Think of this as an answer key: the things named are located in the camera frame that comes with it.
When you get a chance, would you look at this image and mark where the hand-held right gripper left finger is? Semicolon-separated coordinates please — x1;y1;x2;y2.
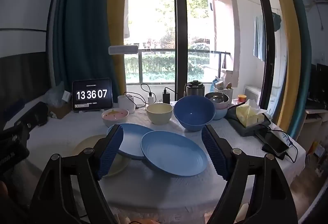
29;125;124;224

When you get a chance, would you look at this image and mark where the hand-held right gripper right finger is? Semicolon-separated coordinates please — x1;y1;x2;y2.
202;124;299;224

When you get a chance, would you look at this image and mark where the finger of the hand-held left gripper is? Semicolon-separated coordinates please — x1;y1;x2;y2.
4;102;49;137

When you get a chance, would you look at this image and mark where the cream plate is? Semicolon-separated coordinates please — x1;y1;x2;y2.
74;134;130;177

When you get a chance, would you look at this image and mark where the light blue plate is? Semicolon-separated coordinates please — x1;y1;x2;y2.
141;131;208;177
107;123;154;160

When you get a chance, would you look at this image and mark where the dark blue bowl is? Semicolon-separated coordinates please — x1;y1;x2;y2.
173;96;216;132

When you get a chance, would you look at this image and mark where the cream bowl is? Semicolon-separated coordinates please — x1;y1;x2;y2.
146;103;173;126

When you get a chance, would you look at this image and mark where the cardboard box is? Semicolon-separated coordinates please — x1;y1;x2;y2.
49;103;72;120

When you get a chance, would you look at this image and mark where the clear plastic bag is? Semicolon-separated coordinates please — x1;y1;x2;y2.
45;82;64;106

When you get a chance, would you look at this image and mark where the grey towel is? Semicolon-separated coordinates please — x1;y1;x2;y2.
225;105;272;137

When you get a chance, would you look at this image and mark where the pink patterned bowl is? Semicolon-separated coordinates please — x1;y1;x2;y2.
101;108;129;127

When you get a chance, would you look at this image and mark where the light blue bowl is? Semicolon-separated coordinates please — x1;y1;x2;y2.
212;106;228;121

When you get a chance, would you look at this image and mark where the yellow tissue pack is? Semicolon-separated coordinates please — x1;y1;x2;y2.
235;99;268;128

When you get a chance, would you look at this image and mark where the white desk lamp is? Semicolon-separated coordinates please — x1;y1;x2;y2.
108;46;139;114

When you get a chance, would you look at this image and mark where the steel bowl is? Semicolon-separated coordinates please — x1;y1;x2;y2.
205;92;229;104

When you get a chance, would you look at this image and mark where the white perforated basket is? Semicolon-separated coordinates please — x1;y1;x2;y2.
213;88;233;105

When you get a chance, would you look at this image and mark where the black tablet clock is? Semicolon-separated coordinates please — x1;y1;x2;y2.
72;78;113;112

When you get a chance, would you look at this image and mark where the white textured tablecloth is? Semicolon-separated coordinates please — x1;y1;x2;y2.
26;101;306;224

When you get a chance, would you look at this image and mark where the steel tumbler with black lid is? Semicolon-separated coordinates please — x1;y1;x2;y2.
186;81;205;97

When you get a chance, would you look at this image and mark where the white appliance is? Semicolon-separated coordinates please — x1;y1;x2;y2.
243;85;262;101

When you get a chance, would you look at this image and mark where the teal curtain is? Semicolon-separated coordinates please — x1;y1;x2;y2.
52;0;116;122
279;0;312;141

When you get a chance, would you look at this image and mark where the black balcony railing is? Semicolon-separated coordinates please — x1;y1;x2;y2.
124;48;231;83

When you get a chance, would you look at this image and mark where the hanging light blue cloth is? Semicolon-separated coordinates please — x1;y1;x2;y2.
253;15;265;62

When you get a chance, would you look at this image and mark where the yellow curtain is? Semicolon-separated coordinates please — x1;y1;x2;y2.
106;0;130;104
260;0;301;132

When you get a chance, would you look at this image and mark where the black window frame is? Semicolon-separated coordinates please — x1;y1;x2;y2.
171;0;277;124

